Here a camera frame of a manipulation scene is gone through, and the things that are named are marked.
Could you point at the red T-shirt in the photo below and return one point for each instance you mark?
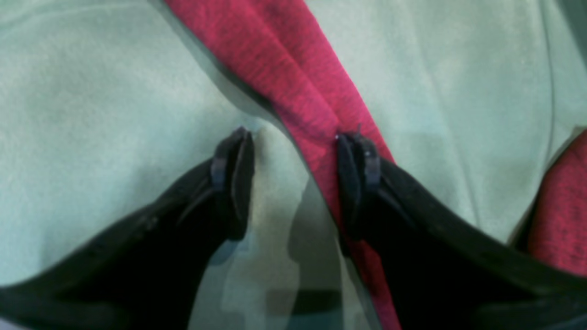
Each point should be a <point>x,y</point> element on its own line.
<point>312,114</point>

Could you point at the green table cloth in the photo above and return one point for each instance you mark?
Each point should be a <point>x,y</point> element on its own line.
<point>105,102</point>

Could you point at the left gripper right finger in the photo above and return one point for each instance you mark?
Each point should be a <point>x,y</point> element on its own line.
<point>443,274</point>

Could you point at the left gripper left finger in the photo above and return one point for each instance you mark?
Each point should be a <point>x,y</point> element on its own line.
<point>143,272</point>

